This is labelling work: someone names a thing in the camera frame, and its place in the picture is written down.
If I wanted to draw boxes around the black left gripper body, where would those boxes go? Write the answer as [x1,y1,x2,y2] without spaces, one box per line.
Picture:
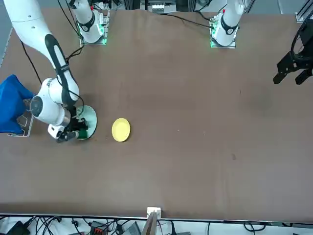
[298,21,313,59]

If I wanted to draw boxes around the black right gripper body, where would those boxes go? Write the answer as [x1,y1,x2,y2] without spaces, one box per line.
[69,115,89,133]

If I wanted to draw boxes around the pale green round plate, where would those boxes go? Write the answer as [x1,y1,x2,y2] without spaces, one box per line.
[75,105,98,141]

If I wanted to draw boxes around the small yellow dish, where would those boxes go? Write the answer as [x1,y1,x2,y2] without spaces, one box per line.
[112,117,132,142]

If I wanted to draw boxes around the silver metal rack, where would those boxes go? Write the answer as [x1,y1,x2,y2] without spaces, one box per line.
[7,97,35,137]

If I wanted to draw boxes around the blue cloth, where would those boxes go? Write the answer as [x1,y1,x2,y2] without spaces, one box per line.
[0,74,34,134]

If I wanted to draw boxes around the black box with red ports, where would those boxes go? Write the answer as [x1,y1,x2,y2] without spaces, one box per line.
[89,220,110,235]

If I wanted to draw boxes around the black power adapter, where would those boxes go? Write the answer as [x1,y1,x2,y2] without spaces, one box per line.
[4,220,29,235]

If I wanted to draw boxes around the white power strip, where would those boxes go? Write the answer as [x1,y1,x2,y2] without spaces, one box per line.
[151,3,165,14]

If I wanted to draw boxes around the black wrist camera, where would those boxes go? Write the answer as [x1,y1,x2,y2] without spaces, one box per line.
[56,131,79,143]

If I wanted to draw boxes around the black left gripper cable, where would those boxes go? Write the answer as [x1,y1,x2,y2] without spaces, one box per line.
[291,23,313,61]

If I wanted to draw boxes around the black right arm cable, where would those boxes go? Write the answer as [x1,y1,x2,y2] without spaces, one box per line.
[21,0,85,116]

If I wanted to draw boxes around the black left base cable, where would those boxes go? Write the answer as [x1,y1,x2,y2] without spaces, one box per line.
[156,11,214,30]

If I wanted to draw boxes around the white post foot bracket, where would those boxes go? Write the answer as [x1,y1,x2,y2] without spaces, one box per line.
[146,207,162,218]

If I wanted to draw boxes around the aluminium camera post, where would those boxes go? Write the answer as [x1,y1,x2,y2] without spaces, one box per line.
[142,211,157,235]

